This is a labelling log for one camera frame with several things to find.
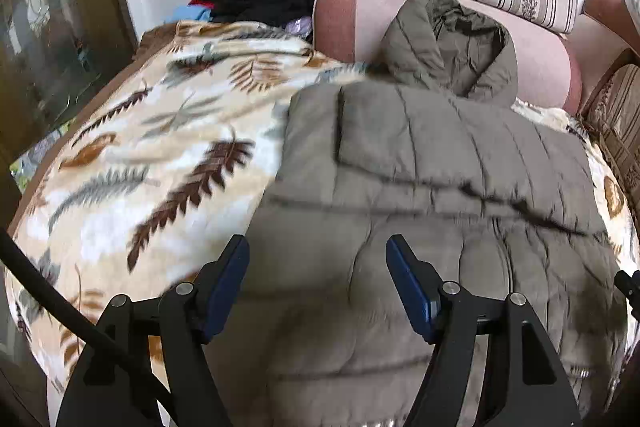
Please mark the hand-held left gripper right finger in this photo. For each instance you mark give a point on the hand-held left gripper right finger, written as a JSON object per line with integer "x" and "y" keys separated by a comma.
{"x": 410, "y": 287}

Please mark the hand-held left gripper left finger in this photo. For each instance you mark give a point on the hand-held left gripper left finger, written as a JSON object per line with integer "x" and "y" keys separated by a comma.
{"x": 225, "y": 287}

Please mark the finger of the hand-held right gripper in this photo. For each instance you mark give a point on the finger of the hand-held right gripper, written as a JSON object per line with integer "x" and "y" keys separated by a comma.
{"x": 629, "y": 287}

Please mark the olive quilted hooded jacket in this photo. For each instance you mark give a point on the olive quilted hooded jacket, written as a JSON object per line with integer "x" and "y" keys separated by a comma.
{"x": 430, "y": 187}

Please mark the person's right forearm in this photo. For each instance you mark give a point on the person's right forearm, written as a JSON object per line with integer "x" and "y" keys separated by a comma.
{"x": 607, "y": 9}

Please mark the leaf print fleece blanket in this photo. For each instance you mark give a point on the leaf print fleece blanket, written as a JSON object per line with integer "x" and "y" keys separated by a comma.
{"x": 150, "y": 147}

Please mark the brown patterned sofa armrest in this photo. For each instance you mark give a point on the brown patterned sofa armrest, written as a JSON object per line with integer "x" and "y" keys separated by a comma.
{"x": 617, "y": 117}

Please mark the pink sofa bolster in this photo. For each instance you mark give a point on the pink sofa bolster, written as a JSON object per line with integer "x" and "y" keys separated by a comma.
{"x": 360, "y": 22}

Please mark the blue garment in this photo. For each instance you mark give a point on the blue garment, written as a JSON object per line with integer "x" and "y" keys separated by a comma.
{"x": 192, "y": 13}

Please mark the wooden glass door cabinet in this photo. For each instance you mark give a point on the wooden glass door cabinet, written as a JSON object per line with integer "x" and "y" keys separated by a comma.
{"x": 55, "y": 32}

